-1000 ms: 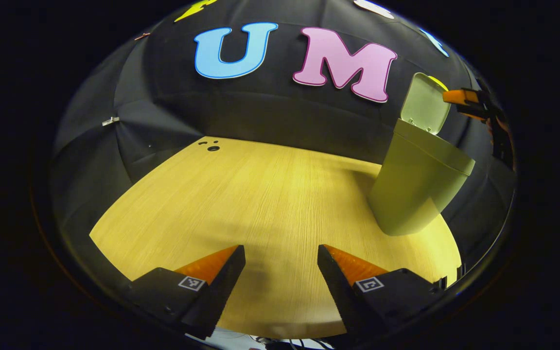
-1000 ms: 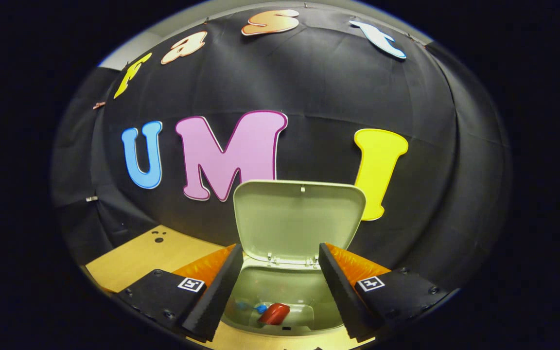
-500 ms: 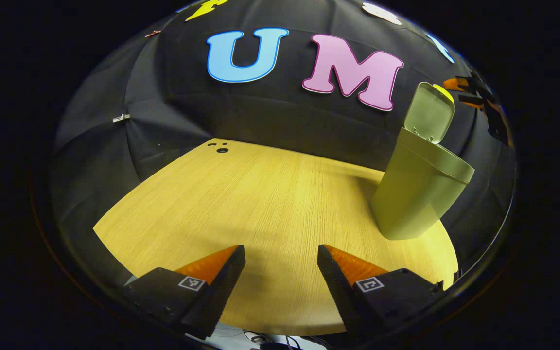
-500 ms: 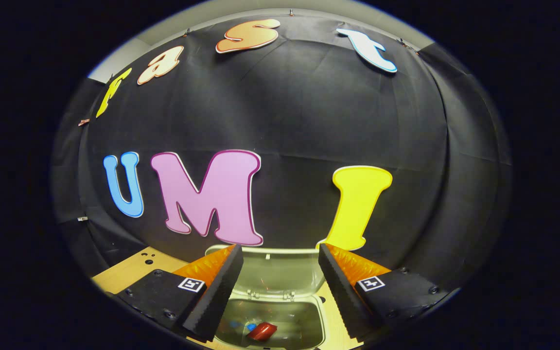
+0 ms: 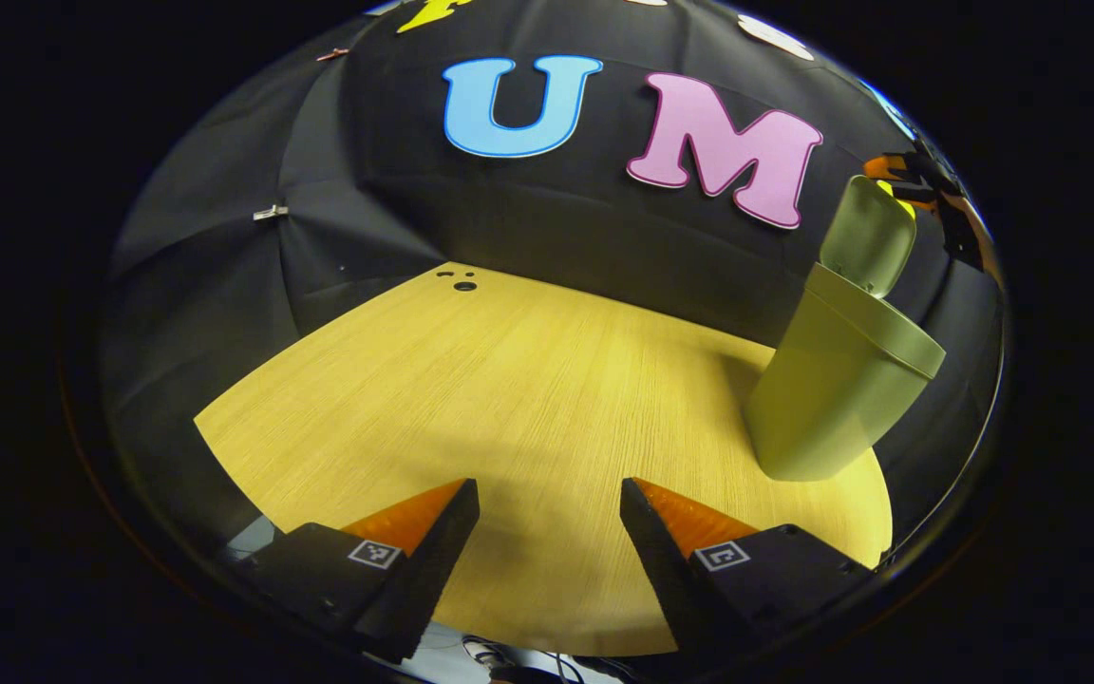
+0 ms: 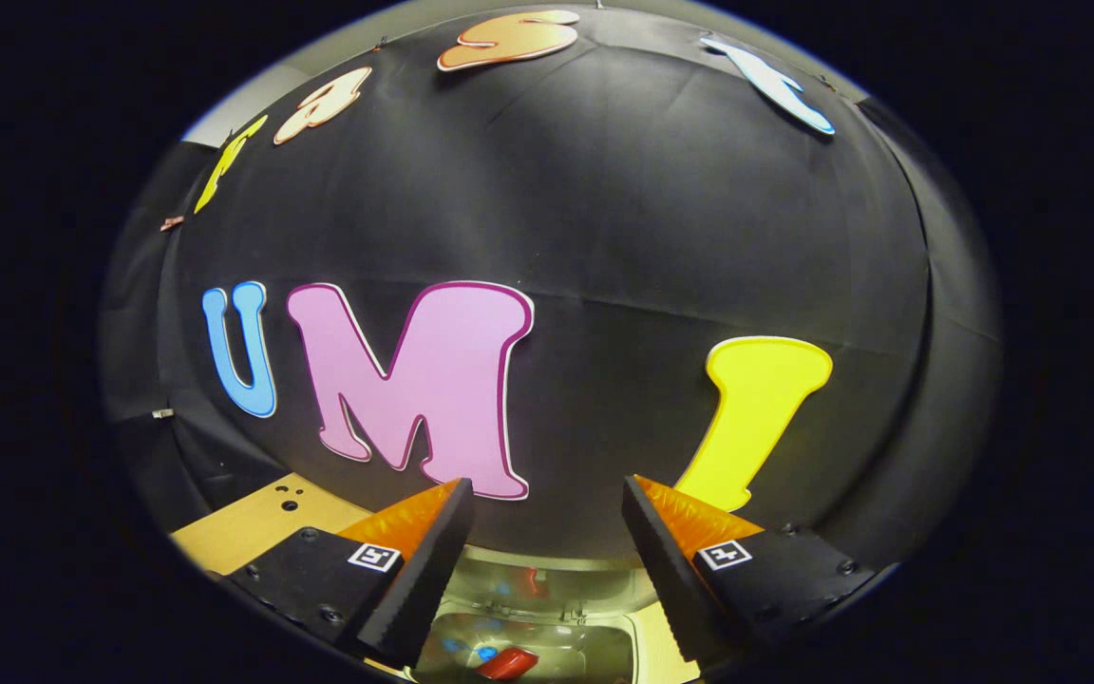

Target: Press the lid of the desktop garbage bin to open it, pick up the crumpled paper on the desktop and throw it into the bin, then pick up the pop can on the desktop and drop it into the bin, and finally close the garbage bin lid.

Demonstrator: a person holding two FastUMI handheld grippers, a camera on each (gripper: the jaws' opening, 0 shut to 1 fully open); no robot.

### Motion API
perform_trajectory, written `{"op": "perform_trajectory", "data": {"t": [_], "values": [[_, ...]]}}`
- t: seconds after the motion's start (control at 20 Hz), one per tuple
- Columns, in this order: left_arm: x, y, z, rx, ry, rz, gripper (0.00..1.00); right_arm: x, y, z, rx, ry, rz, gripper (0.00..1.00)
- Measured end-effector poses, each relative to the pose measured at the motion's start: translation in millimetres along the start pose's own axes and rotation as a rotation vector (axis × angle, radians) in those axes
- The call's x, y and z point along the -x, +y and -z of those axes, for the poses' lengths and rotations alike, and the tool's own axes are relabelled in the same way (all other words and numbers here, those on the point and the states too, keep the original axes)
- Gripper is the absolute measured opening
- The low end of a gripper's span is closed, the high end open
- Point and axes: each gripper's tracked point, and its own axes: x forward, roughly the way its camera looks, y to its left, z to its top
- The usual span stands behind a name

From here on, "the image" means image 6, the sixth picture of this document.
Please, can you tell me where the orange pop can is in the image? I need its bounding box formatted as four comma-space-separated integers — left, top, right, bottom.
476, 648, 540, 681

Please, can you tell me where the pale green garbage bin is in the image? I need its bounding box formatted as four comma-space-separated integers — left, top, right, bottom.
411, 546, 700, 684

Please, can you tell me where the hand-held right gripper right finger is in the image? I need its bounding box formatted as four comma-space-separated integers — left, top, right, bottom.
621, 474, 880, 666

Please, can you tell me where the wooden desktop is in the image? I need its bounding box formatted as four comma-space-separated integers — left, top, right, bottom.
172, 473, 375, 577

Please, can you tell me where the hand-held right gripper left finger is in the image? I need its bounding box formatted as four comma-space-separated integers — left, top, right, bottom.
224, 477, 475, 671

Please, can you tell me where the black backdrop cloth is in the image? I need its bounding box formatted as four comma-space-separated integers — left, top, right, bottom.
101, 5, 1004, 571

